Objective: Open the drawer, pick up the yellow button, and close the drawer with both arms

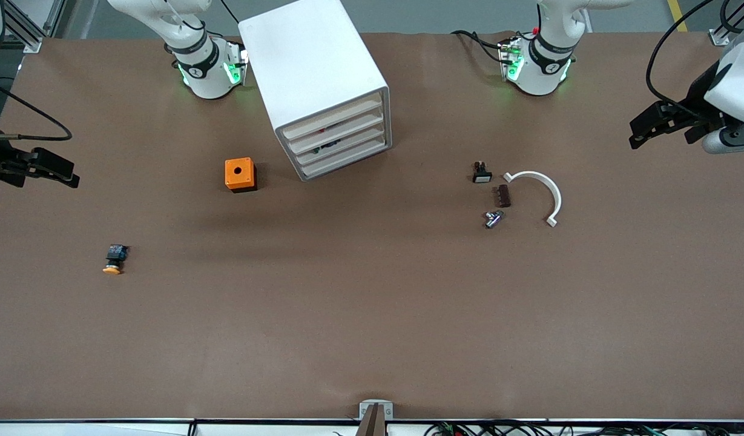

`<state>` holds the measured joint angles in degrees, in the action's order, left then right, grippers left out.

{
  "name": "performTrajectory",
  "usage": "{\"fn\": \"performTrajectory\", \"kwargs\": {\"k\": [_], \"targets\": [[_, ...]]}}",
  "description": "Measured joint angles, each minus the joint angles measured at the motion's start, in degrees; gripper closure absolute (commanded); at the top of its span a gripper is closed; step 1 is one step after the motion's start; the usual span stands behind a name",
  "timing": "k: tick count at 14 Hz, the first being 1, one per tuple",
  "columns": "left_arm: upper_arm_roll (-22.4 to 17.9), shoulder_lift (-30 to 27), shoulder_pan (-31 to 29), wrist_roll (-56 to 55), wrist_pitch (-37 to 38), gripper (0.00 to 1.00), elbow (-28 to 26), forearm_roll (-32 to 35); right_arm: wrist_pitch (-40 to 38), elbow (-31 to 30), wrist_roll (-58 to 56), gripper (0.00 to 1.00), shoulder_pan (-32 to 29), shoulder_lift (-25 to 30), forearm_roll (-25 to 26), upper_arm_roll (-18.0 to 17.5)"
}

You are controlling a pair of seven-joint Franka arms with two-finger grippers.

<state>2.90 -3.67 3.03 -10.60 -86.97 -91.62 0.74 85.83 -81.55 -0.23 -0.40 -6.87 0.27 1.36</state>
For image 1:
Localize orange mushroom push button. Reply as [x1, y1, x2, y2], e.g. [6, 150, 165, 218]
[102, 243, 130, 277]

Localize yellow floor tape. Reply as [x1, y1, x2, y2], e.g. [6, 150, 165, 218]
[667, 0, 689, 33]

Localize white semicircular pipe clamp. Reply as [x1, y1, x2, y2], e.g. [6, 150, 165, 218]
[503, 171, 562, 228]

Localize orange box with hole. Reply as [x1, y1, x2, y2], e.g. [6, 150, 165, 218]
[225, 157, 257, 193]

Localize brown table cover sheet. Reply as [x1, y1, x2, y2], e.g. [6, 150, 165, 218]
[0, 30, 744, 422]

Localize aluminium frame profile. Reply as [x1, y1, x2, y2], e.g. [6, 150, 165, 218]
[709, 0, 744, 47]
[0, 0, 65, 54]

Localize silver table edge bracket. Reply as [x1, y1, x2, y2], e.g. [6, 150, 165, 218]
[359, 400, 394, 420]

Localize brown wedge post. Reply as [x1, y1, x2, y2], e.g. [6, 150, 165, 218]
[356, 405, 388, 436]

